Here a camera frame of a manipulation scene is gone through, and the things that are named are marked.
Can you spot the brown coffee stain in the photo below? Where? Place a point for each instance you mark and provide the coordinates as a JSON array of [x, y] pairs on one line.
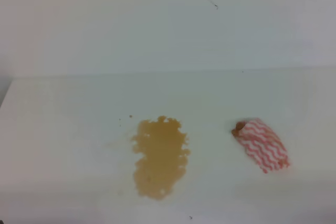
[[165, 152]]

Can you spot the red white striped rag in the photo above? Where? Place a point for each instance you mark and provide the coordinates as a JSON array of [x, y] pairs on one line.
[[261, 144]]

